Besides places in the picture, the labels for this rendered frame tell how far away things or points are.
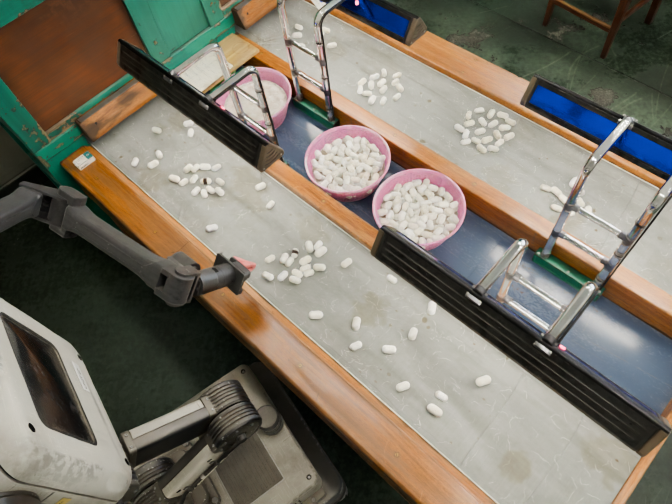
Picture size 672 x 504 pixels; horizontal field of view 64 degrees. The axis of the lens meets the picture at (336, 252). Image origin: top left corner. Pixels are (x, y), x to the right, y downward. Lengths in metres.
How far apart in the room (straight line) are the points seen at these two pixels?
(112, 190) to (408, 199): 0.92
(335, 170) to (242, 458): 0.89
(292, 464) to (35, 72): 1.35
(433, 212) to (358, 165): 0.29
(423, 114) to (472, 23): 1.61
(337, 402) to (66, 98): 1.26
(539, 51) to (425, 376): 2.25
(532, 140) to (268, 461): 1.24
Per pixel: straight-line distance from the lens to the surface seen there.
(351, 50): 2.07
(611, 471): 1.41
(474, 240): 1.63
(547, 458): 1.38
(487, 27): 3.37
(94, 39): 1.91
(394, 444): 1.31
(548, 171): 1.73
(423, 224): 1.56
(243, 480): 1.64
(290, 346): 1.40
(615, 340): 1.58
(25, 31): 1.81
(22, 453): 0.76
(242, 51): 2.09
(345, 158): 1.72
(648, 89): 3.19
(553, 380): 1.07
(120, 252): 1.32
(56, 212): 1.46
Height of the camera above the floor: 2.06
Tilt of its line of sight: 60 degrees down
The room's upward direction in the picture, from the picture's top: 11 degrees counter-clockwise
